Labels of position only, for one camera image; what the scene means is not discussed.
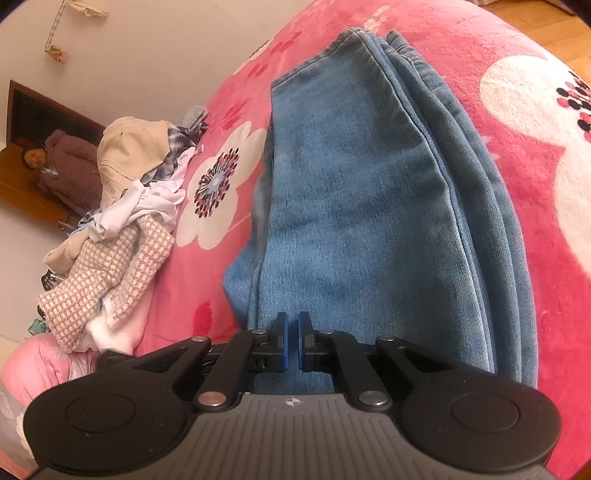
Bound pink quilt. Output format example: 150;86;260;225
0;332;100;462

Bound white shirt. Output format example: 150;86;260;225
88;152;185;243

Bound blue jeans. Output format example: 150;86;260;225
223;28;539;393

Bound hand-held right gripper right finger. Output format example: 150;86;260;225
298;311;455;411

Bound beige cloth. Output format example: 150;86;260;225
44;231;93;273

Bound pink white houndstooth sweater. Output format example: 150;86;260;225
37;215;175;354

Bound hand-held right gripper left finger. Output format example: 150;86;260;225
129;311;291;411

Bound light blue cloth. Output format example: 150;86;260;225
182;105;209;134

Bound beige jacket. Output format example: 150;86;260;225
97;116;174;208

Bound wall hook rack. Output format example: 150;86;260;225
44;0;109;65

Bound pink floral blanket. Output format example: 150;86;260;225
134;0;591;480

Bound plaid shirt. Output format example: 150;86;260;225
143;124;204;185

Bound brown wooden door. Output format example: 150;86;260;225
0;79;109;227

